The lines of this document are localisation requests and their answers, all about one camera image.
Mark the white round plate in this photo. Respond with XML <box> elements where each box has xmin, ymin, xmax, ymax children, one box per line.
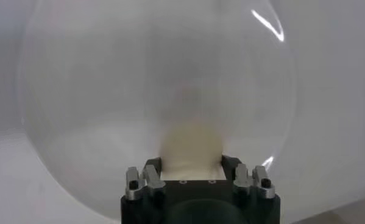
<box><xmin>19</xmin><ymin>0</ymin><xmax>299</xmax><ymax>220</ymax></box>

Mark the white steamed baozi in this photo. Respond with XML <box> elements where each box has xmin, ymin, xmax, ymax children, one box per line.
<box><xmin>159</xmin><ymin>120</ymin><xmax>227</xmax><ymax>181</ymax></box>

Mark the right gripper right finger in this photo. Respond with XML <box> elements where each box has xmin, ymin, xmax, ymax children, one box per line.
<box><xmin>221</xmin><ymin>155</ymin><xmax>276</xmax><ymax>199</ymax></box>

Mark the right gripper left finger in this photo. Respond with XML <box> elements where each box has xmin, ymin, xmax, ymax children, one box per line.
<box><xmin>126</xmin><ymin>156</ymin><xmax>167</xmax><ymax>201</ymax></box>

